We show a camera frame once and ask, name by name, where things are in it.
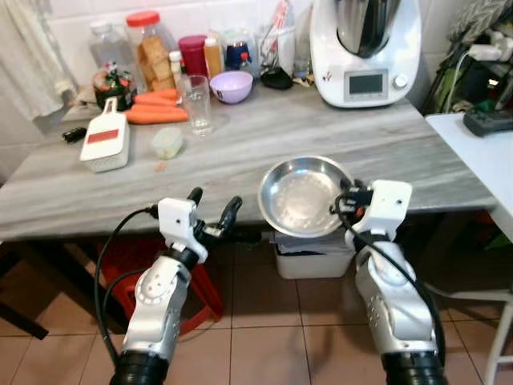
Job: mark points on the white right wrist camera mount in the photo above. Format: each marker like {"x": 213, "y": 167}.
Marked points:
{"x": 389, "y": 204}

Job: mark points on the clear plastic bag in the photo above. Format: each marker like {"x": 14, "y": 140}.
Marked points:
{"x": 276, "y": 38}

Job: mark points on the white towel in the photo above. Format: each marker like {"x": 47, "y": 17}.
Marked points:
{"x": 28, "y": 56}

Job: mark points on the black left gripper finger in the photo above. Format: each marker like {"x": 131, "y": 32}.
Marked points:
{"x": 231, "y": 212}
{"x": 195, "y": 197}

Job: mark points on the purple bowl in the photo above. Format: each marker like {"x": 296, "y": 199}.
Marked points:
{"x": 231, "y": 87}

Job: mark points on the white folding table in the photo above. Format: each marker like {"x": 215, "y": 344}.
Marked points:
{"x": 477, "y": 160}

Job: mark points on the maroon cup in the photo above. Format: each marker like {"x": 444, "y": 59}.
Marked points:
{"x": 192, "y": 54}

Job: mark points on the clear drinking glass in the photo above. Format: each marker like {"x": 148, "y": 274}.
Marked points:
{"x": 196, "y": 104}

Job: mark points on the white kitchen machine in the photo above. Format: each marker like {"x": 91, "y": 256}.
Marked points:
{"x": 365, "y": 80}

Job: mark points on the grey striped cloth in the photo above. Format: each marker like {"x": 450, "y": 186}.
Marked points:
{"x": 481, "y": 16}

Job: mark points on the red-lidded cracker jar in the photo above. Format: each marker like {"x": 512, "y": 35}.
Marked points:
{"x": 150, "y": 50}

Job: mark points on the red plastic stool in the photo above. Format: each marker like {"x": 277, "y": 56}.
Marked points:
{"x": 128, "y": 257}

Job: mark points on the dark glass jar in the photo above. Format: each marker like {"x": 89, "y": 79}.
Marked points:
{"x": 112, "y": 87}

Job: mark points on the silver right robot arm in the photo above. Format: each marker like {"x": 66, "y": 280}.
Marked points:
{"x": 393, "y": 309}

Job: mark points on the dark wooden leg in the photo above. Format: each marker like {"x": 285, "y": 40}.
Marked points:
{"x": 20, "y": 309}

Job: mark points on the dark blue jar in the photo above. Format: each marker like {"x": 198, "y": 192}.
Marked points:
{"x": 238, "y": 52}

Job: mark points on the large orange carrot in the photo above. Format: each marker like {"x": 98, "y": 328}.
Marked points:
{"x": 156, "y": 115}

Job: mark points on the pale green small container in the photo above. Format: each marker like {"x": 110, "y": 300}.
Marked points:
{"x": 167, "y": 143}

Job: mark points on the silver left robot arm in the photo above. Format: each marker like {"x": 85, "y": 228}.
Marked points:
{"x": 156, "y": 313}

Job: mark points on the round steel plate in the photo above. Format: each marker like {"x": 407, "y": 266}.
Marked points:
{"x": 303, "y": 196}

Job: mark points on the black power strip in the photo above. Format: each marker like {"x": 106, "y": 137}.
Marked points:
{"x": 487, "y": 122}

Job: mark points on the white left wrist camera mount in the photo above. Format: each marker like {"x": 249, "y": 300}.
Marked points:
{"x": 178, "y": 224}

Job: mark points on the white plastic box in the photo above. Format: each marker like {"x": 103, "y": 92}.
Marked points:
{"x": 313, "y": 258}

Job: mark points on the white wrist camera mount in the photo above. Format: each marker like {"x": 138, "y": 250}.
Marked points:
{"x": 389, "y": 204}
{"x": 178, "y": 224}

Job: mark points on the small white bottle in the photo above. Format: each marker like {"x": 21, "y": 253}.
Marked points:
{"x": 175, "y": 66}

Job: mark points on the orange sauce bottle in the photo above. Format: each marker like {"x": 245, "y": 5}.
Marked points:
{"x": 213, "y": 58}

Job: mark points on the clear plastic bottle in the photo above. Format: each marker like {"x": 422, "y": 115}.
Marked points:
{"x": 108, "y": 46}

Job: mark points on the white plug adapter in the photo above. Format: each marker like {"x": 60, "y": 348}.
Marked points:
{"x": 485, "y": 52}

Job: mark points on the white grater with red stripe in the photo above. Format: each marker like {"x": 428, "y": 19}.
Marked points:
{"x": 104, "y": 138}

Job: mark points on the small black object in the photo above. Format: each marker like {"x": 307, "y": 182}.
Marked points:
{"x": 74, "y": 135}

